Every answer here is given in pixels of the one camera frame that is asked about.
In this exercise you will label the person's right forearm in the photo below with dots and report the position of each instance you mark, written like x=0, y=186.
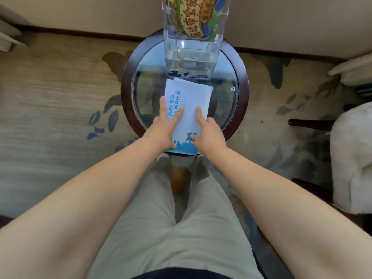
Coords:
x=290, y=212

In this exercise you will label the person's right hand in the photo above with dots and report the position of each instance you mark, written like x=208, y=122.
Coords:
x=210, y=136

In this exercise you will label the colourful map brochure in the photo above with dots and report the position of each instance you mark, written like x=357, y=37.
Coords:
x=189, y=14

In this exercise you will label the dark grey curtain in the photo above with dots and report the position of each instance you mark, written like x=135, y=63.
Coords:
x=364, y=91

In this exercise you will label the person's dark top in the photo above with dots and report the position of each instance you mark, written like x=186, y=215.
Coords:
x=186, y=274

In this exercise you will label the light blue calligraphy brochure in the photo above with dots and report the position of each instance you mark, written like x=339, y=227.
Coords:
x=189, y=95

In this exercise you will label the clear acrylic brochure holder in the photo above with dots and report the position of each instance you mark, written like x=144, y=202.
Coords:
x=189, y=59

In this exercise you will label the white sheer curtain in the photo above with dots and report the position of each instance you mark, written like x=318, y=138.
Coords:
x=8, y=31
x=351, y=72

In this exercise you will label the small round side table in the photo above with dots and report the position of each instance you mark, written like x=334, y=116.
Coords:
x=148, y=84

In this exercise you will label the person's left forearm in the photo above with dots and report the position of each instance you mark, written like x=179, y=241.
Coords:
x=72, y=212

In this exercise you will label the person's left hand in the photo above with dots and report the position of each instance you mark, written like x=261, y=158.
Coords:
x=161, y=133

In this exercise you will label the beige dining chair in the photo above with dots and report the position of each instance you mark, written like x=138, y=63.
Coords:
x=351, y=156

